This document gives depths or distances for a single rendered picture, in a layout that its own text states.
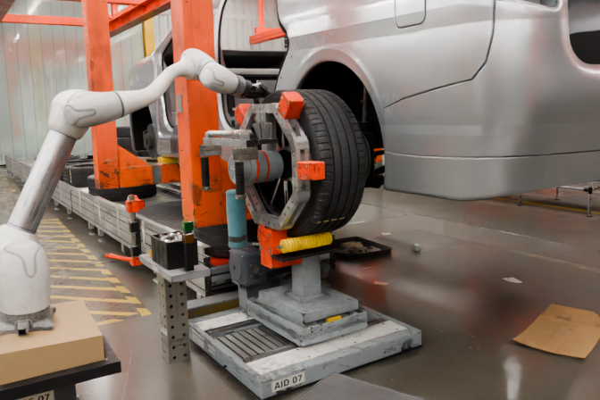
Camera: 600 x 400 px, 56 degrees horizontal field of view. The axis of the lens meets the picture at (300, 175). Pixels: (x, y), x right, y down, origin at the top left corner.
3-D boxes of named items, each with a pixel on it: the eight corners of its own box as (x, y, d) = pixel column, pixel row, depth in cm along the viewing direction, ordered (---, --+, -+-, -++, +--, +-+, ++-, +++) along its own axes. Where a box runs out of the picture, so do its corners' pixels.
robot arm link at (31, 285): (6, 320, 179) (3, 253, 176) (-11, 303, 192) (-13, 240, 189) (58, 307, 190) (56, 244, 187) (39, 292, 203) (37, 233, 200)
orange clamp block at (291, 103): (299, 119, 234) (305, 100, 229) (283, 120, 230) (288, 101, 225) (291, 109, 238) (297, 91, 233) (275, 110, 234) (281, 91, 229)
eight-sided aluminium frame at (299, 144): (312, 235, 231) (308, 101, 225) (298, 237, 228) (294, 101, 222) (250, 216, 277) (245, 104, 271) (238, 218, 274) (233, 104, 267)
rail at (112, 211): (220, 285, 303) (218, 245, 300) (204, 288, 298) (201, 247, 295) (104, 219, 510) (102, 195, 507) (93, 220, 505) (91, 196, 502)
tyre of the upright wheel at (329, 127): (310, 62, 267) (274, 171, 304) (266, 62, 254) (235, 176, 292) (388, 145, 225) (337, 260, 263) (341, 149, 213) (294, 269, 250)
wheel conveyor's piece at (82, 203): (186, 226, 553) (184, 186, 549) (95, 239, 507) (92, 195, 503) (153, 212, 636) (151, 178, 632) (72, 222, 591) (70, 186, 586)
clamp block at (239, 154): (258, 159, 224) (258, 145, 223) (237, 161, 219) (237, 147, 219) (253, 158, 228) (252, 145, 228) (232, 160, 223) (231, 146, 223)
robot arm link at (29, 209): (-21, 287, 189) (-38, 271, 205) (27, 298, 200) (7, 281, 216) (73, 81, 202) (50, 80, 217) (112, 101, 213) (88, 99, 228)
